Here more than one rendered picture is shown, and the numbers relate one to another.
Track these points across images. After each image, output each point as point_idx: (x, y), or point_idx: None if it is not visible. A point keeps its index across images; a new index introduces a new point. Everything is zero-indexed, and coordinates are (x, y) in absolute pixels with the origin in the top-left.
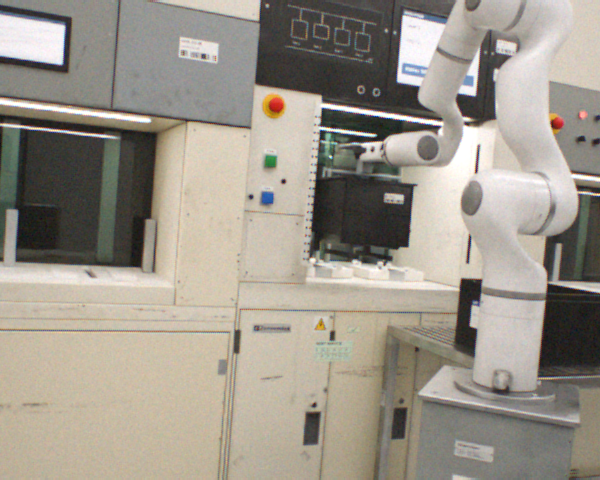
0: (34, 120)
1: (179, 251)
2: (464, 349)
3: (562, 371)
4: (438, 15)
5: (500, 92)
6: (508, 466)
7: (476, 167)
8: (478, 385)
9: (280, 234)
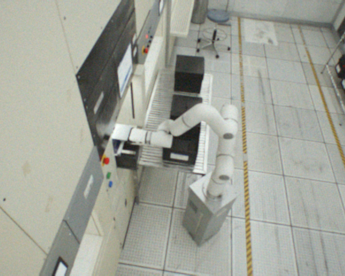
0: None
1: (102, 230)
2: (172, 164)
3: (201, 158)
4: (123, 54)
5: (226, 148)
6: (226, 206)
7: (131, 89)
8: (214, 196)
9: (112, 184)
